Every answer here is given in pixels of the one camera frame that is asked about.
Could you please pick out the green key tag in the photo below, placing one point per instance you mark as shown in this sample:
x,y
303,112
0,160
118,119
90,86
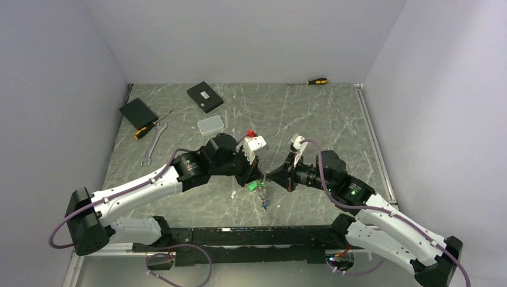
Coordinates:
x,y
253,186

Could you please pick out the aluminium frame rail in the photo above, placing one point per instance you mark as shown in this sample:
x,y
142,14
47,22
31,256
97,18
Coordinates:
x,y
334,115

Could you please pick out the round metal keyring plate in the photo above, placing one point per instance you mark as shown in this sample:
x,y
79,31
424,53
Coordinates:
x,y
263,190

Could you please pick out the yellow black screwdriver left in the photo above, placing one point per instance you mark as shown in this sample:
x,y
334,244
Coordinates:
x,y
143,131

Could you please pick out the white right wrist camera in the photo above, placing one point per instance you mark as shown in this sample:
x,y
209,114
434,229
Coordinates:
x,y
297,147

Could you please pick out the yellow black screwdriver far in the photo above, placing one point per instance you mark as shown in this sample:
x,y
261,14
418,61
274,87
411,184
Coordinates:
x,y
314,82

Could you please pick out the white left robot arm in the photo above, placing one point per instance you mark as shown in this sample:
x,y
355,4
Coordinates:
x,y
97,219

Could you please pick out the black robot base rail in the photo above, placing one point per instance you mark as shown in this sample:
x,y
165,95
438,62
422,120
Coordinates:
x,y
199,245

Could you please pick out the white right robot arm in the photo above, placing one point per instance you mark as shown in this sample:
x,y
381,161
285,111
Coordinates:
x,y
370,222

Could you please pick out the yellow black screwdriver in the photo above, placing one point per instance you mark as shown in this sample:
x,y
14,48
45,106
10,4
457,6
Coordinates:
x,y
314,82
143,131

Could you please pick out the black box with label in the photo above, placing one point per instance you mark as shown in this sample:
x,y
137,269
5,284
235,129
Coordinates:
x,y
206,98

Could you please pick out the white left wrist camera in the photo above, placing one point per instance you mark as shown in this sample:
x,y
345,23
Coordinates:
x,y
252,143

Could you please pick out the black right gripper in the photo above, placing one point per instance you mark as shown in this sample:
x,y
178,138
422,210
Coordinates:
x,y
281,174

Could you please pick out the clear plastic container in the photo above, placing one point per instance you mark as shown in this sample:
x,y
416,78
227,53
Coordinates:
x,y
210,125

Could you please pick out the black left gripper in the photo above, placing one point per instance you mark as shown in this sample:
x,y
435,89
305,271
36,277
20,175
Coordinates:
x,y
252,172

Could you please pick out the large silver wrench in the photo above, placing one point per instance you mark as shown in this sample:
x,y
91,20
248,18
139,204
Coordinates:
x,y
146,159

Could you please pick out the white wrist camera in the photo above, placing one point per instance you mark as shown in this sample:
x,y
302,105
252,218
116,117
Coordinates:
x,y
252,143
297,147

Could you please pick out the plain black box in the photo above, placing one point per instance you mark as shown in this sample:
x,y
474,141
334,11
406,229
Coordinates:
x,y
138,114

